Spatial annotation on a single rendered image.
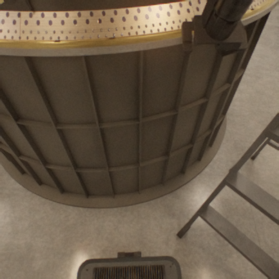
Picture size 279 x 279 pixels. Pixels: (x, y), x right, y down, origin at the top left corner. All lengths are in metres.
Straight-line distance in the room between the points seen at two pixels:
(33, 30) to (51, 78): 0.17
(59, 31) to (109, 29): 0.15
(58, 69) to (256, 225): 1.54
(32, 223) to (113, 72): 1.24
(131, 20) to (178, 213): 1.26
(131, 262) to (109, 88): 0.86
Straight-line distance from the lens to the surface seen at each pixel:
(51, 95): 0.92
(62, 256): 1.58
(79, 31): 0.75
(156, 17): 0.78
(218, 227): 1.30
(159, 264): 1.24
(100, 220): 1.58
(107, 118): 0.96
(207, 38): 0.50
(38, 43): 0.76
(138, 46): 0.73
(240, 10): 0.45
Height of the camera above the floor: 1.48
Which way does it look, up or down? 51 degrees down
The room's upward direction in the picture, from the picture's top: straight up
